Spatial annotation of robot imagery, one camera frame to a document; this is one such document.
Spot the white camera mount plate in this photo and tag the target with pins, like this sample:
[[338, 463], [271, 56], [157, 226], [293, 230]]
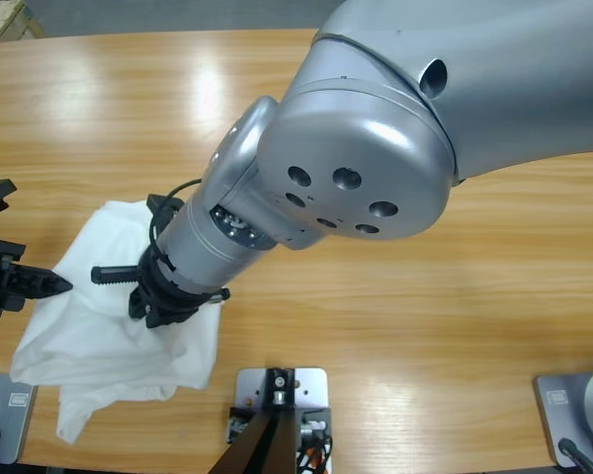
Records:
[[311, 385]]

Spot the white t-shirt with small logo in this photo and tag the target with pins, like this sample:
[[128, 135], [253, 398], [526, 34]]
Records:
[[89, 321]]

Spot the dark camera post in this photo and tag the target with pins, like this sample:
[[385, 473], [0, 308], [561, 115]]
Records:
[[262, 444]]

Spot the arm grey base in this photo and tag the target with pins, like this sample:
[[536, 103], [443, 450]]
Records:
[[563, 410], [10, 419]]

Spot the light wooden box stack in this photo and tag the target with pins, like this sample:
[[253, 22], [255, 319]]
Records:
[[5, 20]]

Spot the black post clamp bracket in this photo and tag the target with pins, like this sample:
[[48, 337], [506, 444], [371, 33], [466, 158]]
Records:
[[321, 415]]

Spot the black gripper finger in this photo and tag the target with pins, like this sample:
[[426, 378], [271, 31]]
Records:
[[34, 276], [34, 290]]

